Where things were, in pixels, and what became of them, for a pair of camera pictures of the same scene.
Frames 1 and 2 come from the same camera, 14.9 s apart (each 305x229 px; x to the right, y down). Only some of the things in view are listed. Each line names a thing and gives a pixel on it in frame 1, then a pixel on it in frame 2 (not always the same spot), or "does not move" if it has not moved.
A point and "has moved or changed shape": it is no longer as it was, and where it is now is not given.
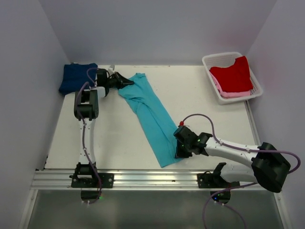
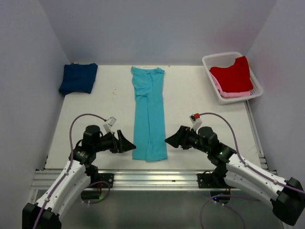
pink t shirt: [229, 94] does not move
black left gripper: [122, 82] -> [124, 144]
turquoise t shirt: [157, 120] has moved or changed shape
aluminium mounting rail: [137, 179] does not move
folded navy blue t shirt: [75, 75] does not move
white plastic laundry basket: [230, 77] does not move
